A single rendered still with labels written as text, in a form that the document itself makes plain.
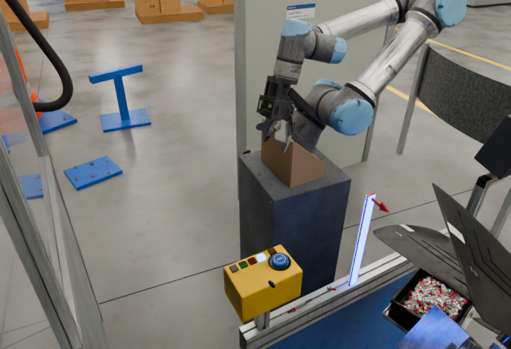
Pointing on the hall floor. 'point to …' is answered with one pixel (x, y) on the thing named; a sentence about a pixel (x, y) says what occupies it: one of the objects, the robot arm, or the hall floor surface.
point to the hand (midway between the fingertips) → (276, 144)
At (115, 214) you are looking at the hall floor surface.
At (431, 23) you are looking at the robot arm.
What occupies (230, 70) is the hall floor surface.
